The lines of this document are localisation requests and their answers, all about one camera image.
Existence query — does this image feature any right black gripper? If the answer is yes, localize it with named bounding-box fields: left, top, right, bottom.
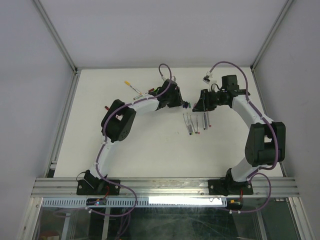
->
left=192, top=88, right=227, bottom=112

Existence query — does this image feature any grey purple pen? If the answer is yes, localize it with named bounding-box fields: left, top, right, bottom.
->
left=203, top=112, right=208, bottom=130

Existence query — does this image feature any pink capped marker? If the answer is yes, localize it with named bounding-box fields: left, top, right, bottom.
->
left=207, top=112, right=212, bottom=128

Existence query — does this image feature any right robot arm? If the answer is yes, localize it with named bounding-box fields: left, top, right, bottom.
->
left=192, top=75, right=286, bottom=197

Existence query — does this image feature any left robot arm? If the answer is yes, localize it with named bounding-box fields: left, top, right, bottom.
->
left=76, top=79, right=183, bottom=196

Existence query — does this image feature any yellow capped marker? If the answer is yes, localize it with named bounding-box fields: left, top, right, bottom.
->
left=124, top=81, right=142, bottom=95

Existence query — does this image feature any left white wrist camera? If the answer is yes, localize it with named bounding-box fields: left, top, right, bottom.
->
left=166, top=76, right=177, bottom=83

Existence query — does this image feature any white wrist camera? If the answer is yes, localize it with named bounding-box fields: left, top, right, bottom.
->
left=203, top=71, right=217, bottom=92
left=166, top=76, right=177, bottom=83

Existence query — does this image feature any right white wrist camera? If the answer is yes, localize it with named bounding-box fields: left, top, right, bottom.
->
left=203, top=71, right=217, bottom=92

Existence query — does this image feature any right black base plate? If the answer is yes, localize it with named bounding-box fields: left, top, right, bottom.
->
left=207, top=178, right=254, bottom=197

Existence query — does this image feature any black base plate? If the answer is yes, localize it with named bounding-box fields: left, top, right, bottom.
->
left=76, top=179, right=121, bottom=196
left=207, top=178, right=254, bottom=197

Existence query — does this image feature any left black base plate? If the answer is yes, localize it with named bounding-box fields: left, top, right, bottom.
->
left=76, top=179, right=121, bottom=196

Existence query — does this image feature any aluminium front rail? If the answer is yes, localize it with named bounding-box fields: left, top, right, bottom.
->
left=31, top=175, right=300, bottom=198

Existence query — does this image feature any slotted grey cable duct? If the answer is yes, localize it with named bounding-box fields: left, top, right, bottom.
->
left=42, top=196, right=227, bottom=208

